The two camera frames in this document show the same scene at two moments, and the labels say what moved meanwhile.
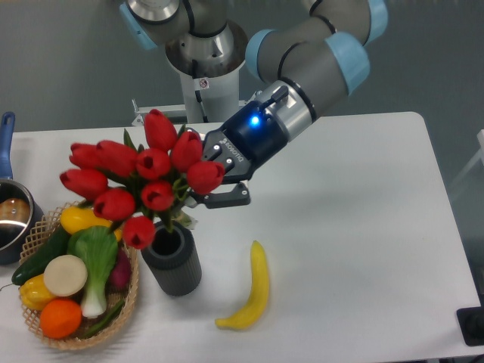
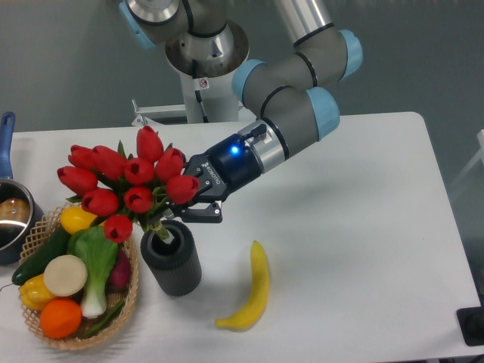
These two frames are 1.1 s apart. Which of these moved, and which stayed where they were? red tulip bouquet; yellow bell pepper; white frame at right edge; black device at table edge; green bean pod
Moved: red tulip bouquet
Stayed: white frame at right edge; yellow bell pepper; black device at table edge; green bean pod
